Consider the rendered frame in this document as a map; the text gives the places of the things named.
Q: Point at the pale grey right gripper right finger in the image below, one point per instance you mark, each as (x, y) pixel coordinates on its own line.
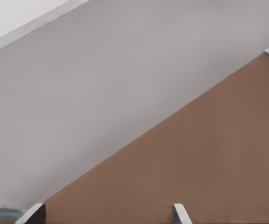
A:
(180, 215)

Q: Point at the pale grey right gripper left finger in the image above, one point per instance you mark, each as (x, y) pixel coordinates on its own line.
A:
(35, 214)

